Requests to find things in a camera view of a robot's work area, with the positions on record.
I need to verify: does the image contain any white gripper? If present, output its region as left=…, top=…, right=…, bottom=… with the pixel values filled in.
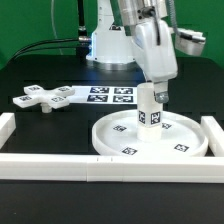
left=132, top=19, right=177, bottom=103

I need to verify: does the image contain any white round table top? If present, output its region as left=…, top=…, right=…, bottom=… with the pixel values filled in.
left=92, top=110, right=208, bottom=158

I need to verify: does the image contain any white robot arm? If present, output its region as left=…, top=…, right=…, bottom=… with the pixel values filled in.
left=86, top=0, right=177, bottom=103

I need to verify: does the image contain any white right fence bar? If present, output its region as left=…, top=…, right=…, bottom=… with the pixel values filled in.
left=201, top=116, right=224, bottom=157

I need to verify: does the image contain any white fence bar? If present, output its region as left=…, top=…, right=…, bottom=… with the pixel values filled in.
left=201, top=116, right=224, bottom=157
left=0, top=153, right=224, bottom=183
left=0, top=113, right=16, bottom=149

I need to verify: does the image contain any white marker sheet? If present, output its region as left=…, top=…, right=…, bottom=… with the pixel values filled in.
left=68, top=86, right=137, bottom=105

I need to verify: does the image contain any white cross-shaped table base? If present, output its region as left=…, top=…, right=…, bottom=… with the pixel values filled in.
left=13, top=85, right=75, bottom=113

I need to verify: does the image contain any white left fence bar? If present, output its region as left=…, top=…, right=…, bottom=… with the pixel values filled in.
left=0, top=113, right=16, bottom=149

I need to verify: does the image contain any white front fence bar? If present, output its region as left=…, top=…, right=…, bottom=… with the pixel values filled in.
left=0, top=153, right=224, bottom=183

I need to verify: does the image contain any black vertical cable connector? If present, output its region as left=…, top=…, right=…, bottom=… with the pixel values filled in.
left=77, top=0, right=88, bottom=57

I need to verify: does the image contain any black cable bundle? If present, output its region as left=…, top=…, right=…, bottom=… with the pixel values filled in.
left=11, top=37, right=93, bottom=63

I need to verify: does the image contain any thin white cable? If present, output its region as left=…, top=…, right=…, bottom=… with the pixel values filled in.
left=50, top=0, right=64, bottom=56

